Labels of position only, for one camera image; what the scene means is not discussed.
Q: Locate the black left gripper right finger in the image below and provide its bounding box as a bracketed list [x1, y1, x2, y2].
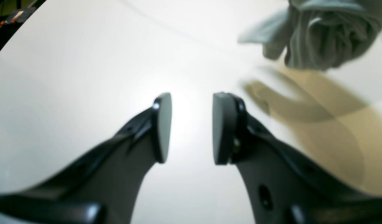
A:
[213, 92, 382, 224]

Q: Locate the grey t-shirt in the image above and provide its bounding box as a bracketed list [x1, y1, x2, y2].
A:
[237, 0, 382, 71]

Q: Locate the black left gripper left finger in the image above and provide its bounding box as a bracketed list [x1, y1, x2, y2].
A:
[0, 93, 172, 224]

